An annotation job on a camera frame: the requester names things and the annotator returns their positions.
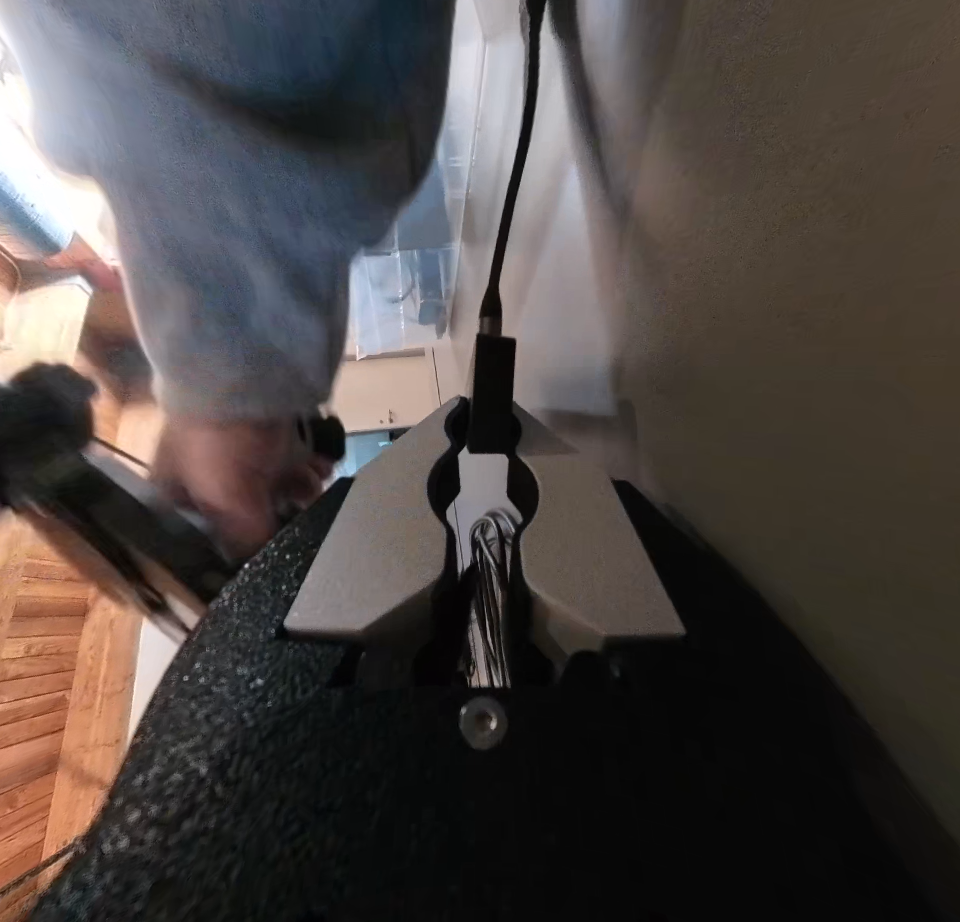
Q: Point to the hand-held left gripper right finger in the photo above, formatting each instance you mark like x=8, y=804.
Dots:
x=600, y=562

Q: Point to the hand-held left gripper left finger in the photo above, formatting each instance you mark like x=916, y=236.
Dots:
x=360, y=562

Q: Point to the person's right forearm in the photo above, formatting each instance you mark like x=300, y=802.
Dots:
x=262, y=187

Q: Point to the person's right hand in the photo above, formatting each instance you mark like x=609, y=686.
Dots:
x=240, y=479

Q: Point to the beige cabinet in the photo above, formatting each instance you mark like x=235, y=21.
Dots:
x=386, y=389

